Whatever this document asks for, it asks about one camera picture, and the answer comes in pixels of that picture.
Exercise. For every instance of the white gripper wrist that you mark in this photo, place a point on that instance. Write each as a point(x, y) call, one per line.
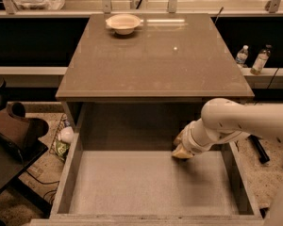
point(191, 139)

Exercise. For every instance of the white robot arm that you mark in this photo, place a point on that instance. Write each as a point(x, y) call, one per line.
point(223, 121)

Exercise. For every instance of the open grey top drawer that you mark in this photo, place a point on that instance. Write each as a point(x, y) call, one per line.
point(120, 172)

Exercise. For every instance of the grey cabinet counter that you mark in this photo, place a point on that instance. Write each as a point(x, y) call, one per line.
point(168, 58)

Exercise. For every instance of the black pole on floor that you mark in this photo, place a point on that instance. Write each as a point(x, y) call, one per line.
point(262, 155)

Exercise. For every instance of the clear water bottle blue label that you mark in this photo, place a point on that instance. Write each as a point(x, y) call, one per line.
point(241, 56)

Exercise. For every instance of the clear bottle yellow liquid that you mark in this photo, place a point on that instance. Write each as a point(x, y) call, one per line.
point(261, 60)

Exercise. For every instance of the white round object on floor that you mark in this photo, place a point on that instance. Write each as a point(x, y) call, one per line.
point(66, 135)

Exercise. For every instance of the green snack bag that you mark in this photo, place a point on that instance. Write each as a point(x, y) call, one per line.
point(61, 149)

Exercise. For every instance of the white paper bowl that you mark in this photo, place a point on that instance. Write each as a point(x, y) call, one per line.
point(123, 24)

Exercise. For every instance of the black office chair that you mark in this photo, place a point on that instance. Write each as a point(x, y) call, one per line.
point(20, 148)

